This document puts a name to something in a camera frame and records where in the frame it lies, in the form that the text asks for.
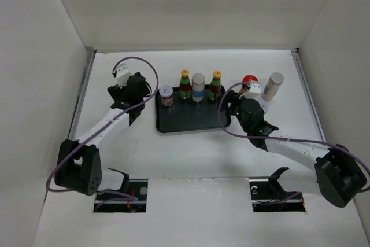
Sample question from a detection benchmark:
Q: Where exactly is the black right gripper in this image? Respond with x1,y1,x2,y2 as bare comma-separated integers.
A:
217,90,255,134

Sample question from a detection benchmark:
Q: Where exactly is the yellow cap sauce bottle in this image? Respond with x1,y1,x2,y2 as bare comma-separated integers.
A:
208,71,222,101
179,69,191,100

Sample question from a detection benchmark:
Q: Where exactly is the red lid sauce jar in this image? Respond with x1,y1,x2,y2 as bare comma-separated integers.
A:
239,75,258,93

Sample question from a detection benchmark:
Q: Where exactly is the white lid small jar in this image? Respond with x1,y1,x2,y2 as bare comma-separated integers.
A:
158,85,173,107
259,100,269,114

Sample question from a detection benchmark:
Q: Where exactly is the silver lid blue label canister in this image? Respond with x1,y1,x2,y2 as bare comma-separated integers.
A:
191,73,205,102

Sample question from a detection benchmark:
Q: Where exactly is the silver lid white canister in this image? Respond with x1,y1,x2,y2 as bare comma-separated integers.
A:
261,72,284,101

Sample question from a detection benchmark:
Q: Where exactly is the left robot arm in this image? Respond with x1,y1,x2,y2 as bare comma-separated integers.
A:
54,72,151,200

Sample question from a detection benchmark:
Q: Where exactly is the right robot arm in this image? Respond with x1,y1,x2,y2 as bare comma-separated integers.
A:
220,91,369,208

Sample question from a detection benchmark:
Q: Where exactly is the black plastic tray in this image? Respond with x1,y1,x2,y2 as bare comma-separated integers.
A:
155,84,231,134

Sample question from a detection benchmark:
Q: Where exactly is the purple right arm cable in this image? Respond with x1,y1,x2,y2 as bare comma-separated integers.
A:
217,82,370,193

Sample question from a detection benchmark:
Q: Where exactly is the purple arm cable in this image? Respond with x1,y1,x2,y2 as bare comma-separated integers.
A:
217,82,370,193
46,57,160,201

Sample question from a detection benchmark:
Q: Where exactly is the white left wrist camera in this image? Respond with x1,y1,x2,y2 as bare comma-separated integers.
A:
112,63,131,88

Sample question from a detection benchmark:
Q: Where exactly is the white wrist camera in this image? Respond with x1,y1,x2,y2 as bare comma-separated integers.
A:
112,63,131,88
240,82,261,99

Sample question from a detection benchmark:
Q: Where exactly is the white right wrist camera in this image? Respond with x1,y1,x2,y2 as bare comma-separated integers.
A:
240,82,261,99

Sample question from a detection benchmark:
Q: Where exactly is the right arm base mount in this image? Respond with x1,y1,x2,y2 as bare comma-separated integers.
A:
249,167,306,213

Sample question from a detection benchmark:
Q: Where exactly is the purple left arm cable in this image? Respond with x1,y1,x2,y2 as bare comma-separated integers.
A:
46,57,160,201

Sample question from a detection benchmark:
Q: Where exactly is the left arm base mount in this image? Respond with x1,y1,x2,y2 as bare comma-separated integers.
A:
93,179,149,213

